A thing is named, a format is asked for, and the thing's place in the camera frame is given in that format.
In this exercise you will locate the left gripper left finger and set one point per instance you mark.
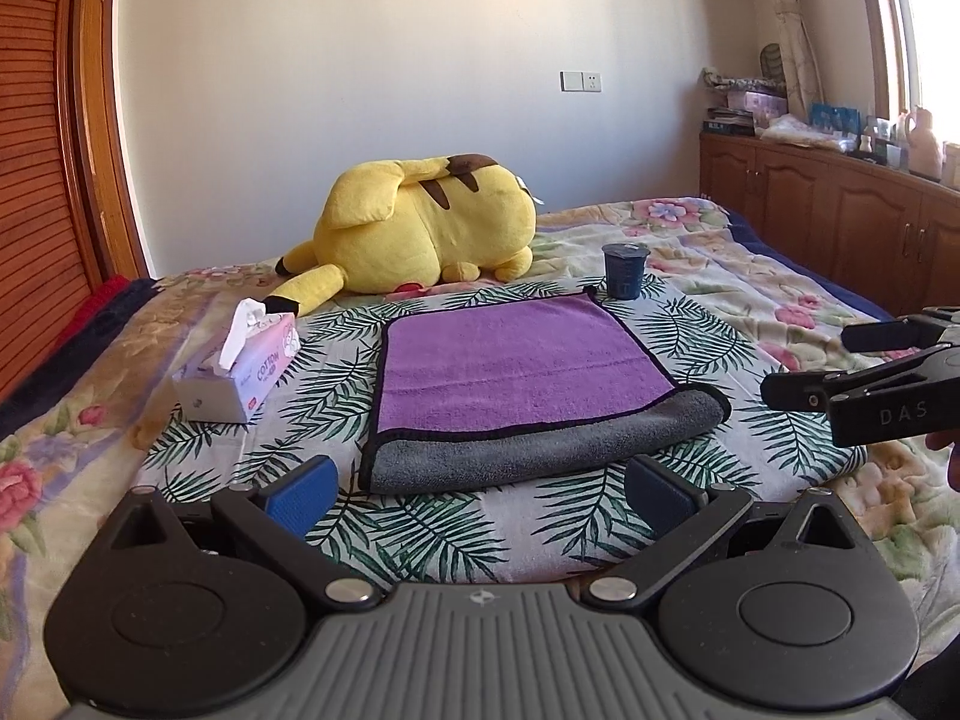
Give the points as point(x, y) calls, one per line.
point(270, 525)

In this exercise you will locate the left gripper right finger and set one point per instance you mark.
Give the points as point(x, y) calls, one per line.
point(687, 522)

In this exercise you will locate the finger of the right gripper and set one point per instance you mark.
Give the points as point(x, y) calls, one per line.
point(921, 330)
point(802, 389)

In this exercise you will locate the purple and grey towel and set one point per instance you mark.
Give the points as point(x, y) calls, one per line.
point(499, 394)

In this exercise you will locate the wooden low cabinet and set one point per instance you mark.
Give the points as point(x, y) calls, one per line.
point(888, 236)

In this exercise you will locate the palm leaf print cloth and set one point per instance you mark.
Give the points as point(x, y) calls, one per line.
point(544, 529)

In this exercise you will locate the pink tissue box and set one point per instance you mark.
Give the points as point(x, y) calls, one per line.
point(230, 377)

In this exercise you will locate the dark blue cup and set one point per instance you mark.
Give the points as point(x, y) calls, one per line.
point(624, 269)

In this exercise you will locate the clutter on cabinet top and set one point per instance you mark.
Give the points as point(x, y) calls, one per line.
point(758, 107)

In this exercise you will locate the floral curtain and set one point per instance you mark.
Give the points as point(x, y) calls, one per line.
point(803, 84)

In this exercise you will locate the red blanket at bedside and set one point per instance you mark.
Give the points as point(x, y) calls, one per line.
point(90, 307)

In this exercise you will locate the yellow Pikachu plush toy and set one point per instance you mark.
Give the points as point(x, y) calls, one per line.
point(392, 224)

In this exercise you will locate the wooden louvered wardrobe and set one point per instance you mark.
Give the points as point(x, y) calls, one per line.
point(67, 215)

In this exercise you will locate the white wall socket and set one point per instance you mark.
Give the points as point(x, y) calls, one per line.
point(580, 81)

